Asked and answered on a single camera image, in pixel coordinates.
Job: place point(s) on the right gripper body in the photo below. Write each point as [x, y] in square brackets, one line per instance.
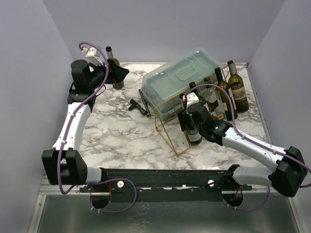
[183, 121]

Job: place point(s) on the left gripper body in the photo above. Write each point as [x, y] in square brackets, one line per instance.
[98, 75]

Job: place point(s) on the green wine bottle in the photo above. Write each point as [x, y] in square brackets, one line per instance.
[238, 90]
[226, 95]
[201, 99]
[188, 126]
[112, 77]

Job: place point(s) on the clear square glass bottle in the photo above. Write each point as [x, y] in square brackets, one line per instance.
[213, 103]

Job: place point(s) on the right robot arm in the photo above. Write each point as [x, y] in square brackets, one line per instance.
[284, 169]

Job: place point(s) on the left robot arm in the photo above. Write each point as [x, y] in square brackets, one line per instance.
[63, 163]

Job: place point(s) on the black T-shaped tool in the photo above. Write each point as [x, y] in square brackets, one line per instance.
[135, 105]

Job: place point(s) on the clear plastic storage box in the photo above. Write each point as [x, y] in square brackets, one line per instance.
[162, 86]

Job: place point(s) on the dark metal bar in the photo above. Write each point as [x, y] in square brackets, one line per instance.
[148, 114]

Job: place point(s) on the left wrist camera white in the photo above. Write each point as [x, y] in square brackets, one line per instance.
[93, 55]

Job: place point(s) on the gold wire wine rack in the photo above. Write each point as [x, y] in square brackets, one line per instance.
[175, 126]

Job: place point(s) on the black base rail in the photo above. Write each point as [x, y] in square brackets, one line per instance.
[162, 185]

